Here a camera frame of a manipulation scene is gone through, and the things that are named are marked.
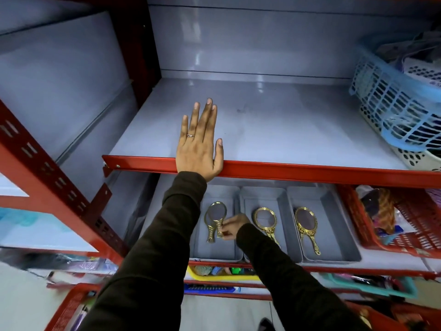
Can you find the teal plastic basket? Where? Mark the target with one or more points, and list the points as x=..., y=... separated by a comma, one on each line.
x=379, y=289

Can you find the gold hand mirror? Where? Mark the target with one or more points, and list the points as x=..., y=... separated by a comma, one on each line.
x=308, y=232
x=219, y=217
x=210, y=233
x=267, y=229

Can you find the person's left forearm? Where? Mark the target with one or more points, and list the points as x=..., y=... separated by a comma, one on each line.
x=155, y=255

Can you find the blue comb packet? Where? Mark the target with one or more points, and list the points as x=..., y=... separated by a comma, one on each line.
x=206, y=289

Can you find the pile of packed goods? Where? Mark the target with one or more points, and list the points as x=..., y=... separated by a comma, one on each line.
x=382, y=210

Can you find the person's right hand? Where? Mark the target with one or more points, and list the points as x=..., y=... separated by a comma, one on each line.
x=237, y=224

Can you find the person's left little finger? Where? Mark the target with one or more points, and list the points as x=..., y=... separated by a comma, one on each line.
x=184, y=128

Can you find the grey plastic tray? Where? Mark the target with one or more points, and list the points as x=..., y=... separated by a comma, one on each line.
x=287, y=230
x=336, y=227
x=215, y=249

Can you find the red metal shelving rack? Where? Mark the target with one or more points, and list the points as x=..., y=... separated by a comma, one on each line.
x=310, y=172

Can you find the person's black shoe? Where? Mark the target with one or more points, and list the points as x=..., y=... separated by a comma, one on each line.
x=266, y=325

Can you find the person's left thumb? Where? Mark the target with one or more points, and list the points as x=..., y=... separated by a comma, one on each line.
x=219, y=155

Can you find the row of blurred packets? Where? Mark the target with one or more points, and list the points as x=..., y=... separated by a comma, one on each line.
x=69, y=263

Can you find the person's left middle finger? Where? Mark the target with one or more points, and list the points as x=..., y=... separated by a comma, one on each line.
x=204, y=117

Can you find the white plastic basket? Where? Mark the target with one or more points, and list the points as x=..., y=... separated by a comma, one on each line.
x=413, y=158

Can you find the red plastic basket with packets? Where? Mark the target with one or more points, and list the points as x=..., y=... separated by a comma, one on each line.
x=423, y=224

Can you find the yellow plastic tray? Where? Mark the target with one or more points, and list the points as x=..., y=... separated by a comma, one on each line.
x=220, y=277

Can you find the person's right forearm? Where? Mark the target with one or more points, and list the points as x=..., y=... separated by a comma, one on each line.
x=293, y=282

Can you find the pile of white packets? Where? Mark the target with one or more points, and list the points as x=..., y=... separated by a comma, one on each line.
x=417, y=61

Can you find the blue plastic basket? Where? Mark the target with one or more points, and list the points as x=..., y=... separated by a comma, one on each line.
x=389, y=106

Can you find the person's right fingers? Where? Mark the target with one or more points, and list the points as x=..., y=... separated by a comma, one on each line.
x=225, y=228

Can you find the person's left hand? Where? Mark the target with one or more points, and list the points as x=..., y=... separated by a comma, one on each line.
x=198, y=155

